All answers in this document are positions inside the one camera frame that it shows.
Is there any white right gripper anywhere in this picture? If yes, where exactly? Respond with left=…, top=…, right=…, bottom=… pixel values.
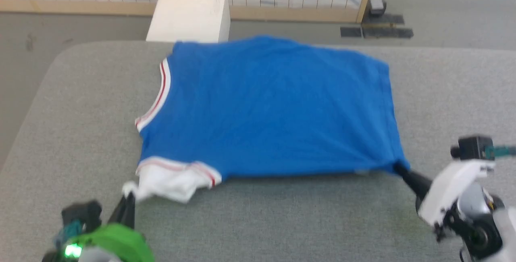
left=393, top=159, right=496, bottom=227

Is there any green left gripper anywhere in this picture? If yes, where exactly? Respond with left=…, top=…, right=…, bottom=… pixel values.
left=64, top=191, right=156, bottom=262

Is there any blue sports jersey white trim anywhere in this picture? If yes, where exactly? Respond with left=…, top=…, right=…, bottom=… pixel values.
left=121, top=35, right=410, bottom=205

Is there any large black floor patch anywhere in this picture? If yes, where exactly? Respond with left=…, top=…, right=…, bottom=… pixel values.
left=361, top=14, right=414, bottom=39

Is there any white box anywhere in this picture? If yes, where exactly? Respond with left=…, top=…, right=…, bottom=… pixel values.
left=146, top=0, right=231, bottom=44

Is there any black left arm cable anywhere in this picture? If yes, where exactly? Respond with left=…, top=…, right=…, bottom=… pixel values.
left=52, top=220, right=83, bottom=248

